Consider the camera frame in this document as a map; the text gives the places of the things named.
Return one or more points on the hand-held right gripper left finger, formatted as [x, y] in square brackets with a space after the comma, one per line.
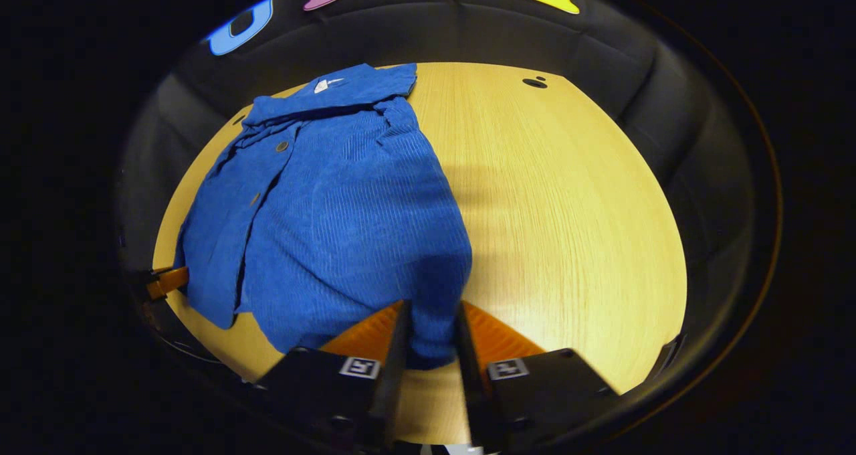
[394, 375]

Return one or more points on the black backdrop cloth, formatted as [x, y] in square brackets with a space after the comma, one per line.
[468, 33]

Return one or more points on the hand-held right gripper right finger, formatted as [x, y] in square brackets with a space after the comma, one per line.
[468, 381]

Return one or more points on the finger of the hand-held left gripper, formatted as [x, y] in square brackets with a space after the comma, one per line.
[170, 281]

